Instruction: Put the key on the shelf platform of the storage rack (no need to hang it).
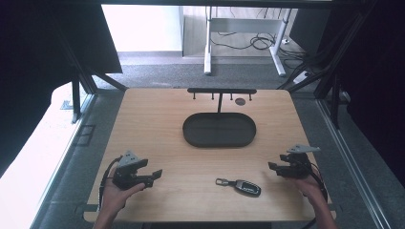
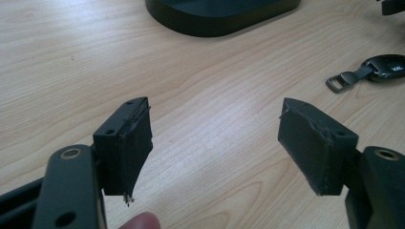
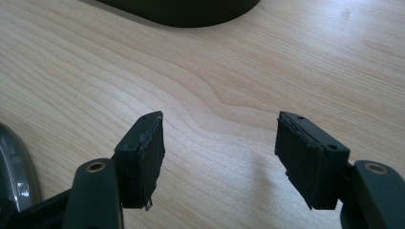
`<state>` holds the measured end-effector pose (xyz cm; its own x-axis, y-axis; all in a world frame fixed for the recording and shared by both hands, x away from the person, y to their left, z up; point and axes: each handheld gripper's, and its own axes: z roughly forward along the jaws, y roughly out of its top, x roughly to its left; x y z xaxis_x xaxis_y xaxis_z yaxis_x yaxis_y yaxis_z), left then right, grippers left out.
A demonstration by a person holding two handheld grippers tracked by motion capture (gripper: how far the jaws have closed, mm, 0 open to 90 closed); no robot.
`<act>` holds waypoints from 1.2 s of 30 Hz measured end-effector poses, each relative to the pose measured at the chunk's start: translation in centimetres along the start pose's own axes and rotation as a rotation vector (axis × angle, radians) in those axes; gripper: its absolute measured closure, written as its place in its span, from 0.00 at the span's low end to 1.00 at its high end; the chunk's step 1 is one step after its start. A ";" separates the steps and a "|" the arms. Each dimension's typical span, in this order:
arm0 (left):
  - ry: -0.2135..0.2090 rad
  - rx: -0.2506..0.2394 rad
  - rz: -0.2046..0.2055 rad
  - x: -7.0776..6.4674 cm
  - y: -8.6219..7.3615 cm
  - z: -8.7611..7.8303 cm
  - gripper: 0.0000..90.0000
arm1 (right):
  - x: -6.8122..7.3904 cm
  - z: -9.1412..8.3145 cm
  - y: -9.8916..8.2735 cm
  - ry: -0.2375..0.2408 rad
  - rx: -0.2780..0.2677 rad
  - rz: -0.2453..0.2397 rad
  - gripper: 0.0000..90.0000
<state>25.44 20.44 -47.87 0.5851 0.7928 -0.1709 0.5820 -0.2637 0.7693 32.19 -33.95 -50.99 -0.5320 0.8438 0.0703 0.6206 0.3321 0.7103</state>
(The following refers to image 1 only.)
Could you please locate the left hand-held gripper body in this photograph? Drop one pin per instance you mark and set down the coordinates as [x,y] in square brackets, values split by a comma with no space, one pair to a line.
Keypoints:
[125,176]

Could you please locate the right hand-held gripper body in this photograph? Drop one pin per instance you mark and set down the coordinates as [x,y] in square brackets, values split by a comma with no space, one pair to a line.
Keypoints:
[297,163]

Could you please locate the black car key with keyring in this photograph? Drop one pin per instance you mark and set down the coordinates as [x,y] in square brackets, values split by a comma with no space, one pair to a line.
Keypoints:
[246,187]

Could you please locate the black key holder with tray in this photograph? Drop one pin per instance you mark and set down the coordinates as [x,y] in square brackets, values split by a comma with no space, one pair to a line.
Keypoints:
[219,130]

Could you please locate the person's left hand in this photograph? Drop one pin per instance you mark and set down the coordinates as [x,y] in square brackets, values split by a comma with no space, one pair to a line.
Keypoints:
[117,197]

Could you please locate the person's right hand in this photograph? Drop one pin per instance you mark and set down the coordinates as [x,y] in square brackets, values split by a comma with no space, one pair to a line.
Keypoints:
[307,187]

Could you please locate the dark floor socket plate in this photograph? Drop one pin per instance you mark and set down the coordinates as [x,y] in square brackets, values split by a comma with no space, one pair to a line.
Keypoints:
[84,135]

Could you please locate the round grey table grommet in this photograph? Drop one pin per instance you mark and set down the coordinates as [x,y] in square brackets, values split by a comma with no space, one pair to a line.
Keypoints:
[240,101]

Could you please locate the white power strip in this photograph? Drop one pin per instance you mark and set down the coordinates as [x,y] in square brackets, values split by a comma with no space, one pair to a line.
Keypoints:
[301,77]

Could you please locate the dark curtain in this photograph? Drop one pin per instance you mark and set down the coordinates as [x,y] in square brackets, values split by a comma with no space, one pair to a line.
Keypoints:
[38,63]
[375,95]

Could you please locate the aluminium rail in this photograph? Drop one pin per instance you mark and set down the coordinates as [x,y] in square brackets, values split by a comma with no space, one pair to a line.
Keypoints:
[353,162]

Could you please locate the black metal frame strut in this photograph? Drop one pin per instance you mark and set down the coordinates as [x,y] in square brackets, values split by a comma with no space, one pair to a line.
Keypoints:
[76,95]
[331,70]

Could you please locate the white desk frame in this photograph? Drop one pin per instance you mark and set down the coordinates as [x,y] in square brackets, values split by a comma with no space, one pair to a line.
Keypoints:
[243,25]

